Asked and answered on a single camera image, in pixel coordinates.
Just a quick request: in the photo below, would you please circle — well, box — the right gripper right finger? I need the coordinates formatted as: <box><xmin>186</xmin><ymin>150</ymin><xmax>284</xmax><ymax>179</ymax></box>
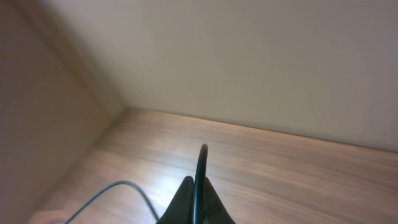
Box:
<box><xmin>203</xmin><ymin>178</ymin><xmax>235</xmax><ymax>224</ymax></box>

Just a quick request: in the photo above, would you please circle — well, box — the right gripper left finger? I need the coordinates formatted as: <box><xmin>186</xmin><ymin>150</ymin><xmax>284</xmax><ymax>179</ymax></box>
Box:
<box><xmin>156</xmin><ymin>176</ymin><xmax>194</xmax><ymax>224</ymax></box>

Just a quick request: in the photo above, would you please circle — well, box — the black USB cable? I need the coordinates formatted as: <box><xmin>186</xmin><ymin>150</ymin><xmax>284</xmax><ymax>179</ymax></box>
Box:
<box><xmin>63</xmin><ymin>143</ymin><xmax>209</xmax><ymax>224</ymax></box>

